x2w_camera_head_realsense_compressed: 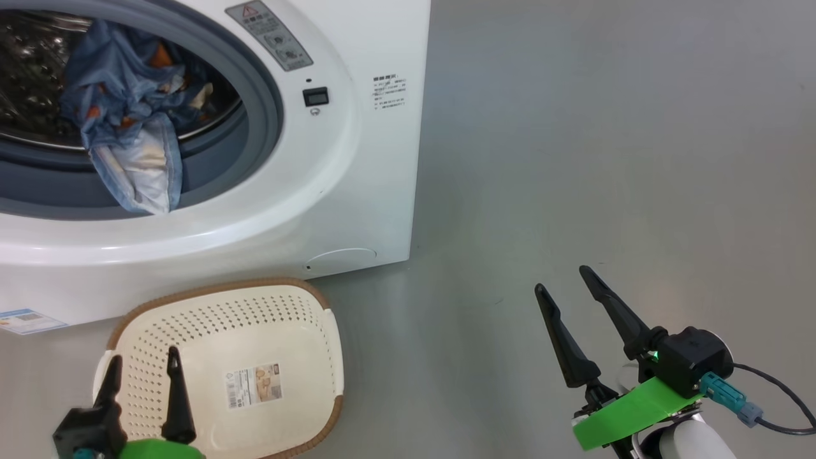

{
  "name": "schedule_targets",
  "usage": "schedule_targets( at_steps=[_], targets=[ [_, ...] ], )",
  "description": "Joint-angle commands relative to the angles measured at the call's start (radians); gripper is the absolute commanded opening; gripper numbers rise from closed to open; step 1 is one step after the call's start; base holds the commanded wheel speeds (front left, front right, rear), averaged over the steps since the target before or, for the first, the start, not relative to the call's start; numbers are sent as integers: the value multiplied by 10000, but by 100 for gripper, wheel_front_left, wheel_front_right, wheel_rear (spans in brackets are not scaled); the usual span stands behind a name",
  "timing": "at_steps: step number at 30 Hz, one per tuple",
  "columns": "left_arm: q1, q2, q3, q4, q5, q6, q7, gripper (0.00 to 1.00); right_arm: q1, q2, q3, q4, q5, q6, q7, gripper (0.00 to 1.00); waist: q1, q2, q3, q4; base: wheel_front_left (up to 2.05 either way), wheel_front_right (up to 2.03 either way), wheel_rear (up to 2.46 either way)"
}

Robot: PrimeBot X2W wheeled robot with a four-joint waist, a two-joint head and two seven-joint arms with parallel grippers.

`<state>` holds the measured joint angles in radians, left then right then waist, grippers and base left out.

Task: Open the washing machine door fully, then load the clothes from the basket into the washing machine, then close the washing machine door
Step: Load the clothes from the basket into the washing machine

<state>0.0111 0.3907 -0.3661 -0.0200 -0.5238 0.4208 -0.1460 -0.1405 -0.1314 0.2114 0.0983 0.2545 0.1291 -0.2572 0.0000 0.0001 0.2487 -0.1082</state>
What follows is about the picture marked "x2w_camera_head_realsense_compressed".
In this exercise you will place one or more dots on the blue bear print garment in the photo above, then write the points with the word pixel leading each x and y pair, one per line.
pixel 127 127

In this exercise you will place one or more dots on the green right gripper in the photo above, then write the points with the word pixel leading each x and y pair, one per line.
pixel 631 414

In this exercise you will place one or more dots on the paper basket label sticker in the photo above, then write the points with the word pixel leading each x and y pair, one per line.
pixel 253 386

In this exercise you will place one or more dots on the cream perforated laundry basket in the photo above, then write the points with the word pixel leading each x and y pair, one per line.
pixel 299 344

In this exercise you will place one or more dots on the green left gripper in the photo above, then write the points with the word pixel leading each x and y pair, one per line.
pixel 159 450

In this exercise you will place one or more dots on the round white filter cover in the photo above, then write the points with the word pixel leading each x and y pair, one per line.
pixel 344 261

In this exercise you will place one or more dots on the white front-load washing machine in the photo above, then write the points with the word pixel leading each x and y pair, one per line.
pixel 357 191

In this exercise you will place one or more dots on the blue energy label sticker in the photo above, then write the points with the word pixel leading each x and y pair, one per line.
pixel 29 320

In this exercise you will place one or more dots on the black rectangular block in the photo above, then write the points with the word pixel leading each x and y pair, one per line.
pixel 315 96

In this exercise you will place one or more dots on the blue bear-print garment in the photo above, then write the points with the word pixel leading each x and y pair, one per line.
pixel 32 76

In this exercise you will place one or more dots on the grey warning label sticker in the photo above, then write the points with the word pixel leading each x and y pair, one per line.
pixel 271 35

